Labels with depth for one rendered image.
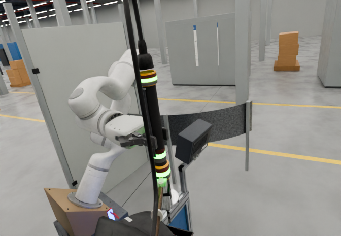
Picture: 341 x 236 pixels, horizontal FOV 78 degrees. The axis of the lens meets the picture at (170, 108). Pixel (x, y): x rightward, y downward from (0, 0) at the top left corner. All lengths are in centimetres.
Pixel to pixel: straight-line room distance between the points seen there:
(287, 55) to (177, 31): 391
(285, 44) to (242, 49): 389
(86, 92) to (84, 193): 73
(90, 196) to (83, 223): 12
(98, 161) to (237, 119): 181
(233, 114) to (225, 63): 408
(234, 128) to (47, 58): 211
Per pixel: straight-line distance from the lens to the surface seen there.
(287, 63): 849
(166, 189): 54
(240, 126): 269
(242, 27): 460
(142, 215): 98
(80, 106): 63
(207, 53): 660
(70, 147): 251
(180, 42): 685
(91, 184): 125
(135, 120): 58
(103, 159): 122
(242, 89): 481
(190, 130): 136
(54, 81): 231
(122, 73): 80
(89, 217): 125
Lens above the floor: 187
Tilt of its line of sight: 21 degrees down
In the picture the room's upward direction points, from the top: 7 degrees counter-clockwise
